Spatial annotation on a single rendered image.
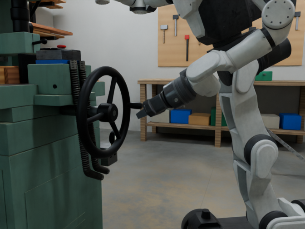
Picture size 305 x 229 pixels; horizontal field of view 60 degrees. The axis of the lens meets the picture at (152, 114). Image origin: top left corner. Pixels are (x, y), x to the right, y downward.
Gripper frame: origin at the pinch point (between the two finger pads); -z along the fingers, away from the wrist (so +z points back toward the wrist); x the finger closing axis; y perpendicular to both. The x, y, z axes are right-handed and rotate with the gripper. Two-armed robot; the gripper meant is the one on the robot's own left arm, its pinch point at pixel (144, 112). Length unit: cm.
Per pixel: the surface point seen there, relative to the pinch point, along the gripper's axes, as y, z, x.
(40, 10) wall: 253, -202, 260
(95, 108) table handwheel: 7.6, -8.6, -12.7
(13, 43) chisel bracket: 41, -25, -15
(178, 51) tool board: 85, -46, 309
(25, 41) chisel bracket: 39.0, -19.7, -15.0
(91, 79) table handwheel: 13.2, -0.1, -21.0
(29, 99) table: 17.5, -18.8, -25.6
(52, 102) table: 13.2, -13.3, -23.9
